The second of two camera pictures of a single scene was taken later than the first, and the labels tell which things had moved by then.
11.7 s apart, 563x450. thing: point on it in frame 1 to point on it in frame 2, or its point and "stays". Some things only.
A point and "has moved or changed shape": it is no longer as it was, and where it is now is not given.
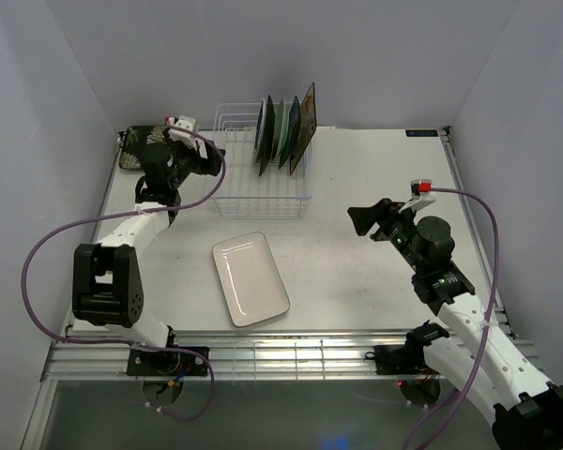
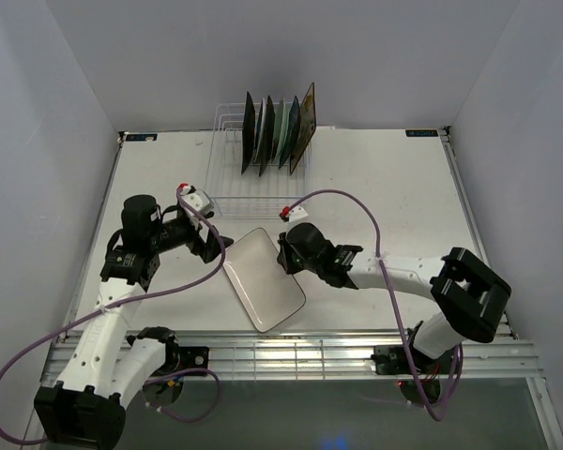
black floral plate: x=142 y=144 to x=248 y=130
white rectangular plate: x=251 y=281 has moved or changed shape
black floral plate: x=268 y=134 stays
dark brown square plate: x=306 y=126 stays
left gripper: x=211 y=166 to x=208 y=249
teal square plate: x=293 y=133 stays
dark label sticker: x=422 y=133 stays
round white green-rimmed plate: x=259 y=132 stays
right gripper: x=385 y=210 to x=283 y=256
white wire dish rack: x=243 y=190 stays
